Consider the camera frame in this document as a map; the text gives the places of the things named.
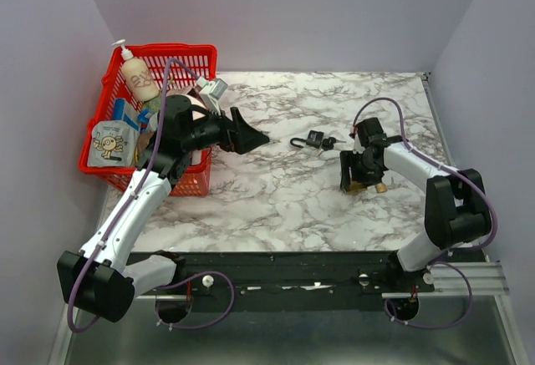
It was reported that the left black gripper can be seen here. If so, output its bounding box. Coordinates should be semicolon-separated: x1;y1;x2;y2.
181;103;269;155

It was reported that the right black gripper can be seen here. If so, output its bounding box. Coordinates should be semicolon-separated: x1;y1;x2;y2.
339;149;382;189

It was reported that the large brass padlock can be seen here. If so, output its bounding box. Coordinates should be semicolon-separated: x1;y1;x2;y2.
342;181;369;194

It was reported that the small brass padlock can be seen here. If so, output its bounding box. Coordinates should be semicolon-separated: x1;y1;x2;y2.
375;183;388;194

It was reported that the black padlock with keys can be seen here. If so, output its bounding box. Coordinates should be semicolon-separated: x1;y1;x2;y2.
289;130;343;151

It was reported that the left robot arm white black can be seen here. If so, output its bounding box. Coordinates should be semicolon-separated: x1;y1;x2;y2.
57;94;270;322

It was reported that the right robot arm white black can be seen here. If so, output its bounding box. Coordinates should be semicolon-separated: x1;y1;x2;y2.
339;118;492;291

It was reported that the white toilet paper roll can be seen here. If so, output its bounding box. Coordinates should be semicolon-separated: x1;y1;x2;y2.
183;94;210;121

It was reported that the red plastic basket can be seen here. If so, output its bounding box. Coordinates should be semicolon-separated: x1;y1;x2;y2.
79;43;218;198

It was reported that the brown round wicker item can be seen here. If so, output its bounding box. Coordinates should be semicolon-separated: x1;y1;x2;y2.
135;131;155;162

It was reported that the cream pump lotion bottle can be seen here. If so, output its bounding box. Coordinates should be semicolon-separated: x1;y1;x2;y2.
112;39;160;103

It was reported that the blue packet in basket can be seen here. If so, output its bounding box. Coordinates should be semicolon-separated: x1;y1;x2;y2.
112;98;141;132

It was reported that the grey cartoon pouch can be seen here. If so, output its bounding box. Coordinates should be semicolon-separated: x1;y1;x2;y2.
87;120;140;168

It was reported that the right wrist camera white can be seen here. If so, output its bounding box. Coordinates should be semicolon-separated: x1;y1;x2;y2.
352;133;364;154

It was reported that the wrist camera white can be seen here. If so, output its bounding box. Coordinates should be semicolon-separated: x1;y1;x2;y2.
352;133;364;154
196;77;228;114

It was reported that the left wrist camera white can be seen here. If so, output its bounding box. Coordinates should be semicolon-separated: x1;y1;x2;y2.
196;77;228;114

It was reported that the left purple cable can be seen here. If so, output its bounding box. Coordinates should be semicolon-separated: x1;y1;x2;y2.
66;58;235;335

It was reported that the purple cable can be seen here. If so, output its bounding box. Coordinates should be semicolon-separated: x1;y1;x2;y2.
66;58;235;335
352;97;498;331

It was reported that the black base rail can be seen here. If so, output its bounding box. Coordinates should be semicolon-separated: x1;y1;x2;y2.
125;250;490;314

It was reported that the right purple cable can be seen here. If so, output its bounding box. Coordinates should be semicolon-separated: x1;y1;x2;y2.
352;97;498;331

